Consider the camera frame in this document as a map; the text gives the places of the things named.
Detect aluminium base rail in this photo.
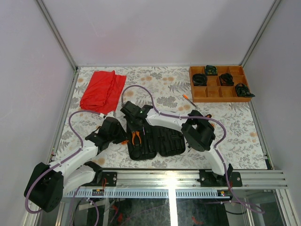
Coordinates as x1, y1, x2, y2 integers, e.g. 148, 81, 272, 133
63, 169, 288, 198

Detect orange black pliers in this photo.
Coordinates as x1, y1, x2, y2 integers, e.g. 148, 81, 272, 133
132, 131, 142, 146

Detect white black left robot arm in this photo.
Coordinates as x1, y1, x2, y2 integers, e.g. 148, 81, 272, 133
24, 117, 127, 213

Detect black plastic tool case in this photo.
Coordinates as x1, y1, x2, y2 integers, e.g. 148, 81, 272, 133
126, 123, 186, 161

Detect small orange tipped precision screwdriver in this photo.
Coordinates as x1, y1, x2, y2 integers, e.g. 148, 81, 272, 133
183, 95, 197, 108

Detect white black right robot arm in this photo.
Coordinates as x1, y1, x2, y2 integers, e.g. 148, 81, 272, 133
121, 101, 233, 186

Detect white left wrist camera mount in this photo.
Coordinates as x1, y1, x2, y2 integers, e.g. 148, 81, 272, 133
99, 111, 116, 119

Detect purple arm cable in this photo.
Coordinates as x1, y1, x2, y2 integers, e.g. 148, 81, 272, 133
24, 111, 104, 214
121, 85, 232, 189

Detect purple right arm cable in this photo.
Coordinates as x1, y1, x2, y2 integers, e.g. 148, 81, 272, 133
121, 85, 232, 189

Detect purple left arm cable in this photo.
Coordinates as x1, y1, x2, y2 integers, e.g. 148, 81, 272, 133
24, 111, 104, 214

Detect red folded cloth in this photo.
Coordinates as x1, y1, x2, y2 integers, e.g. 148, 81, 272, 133
79, 71, 127, 114

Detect black strap bundle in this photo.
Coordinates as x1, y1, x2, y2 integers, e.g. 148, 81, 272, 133
204, 65, 218, 76
219, 73, 234, 87
192, 73, 208, 87
234, 83, 256, 98

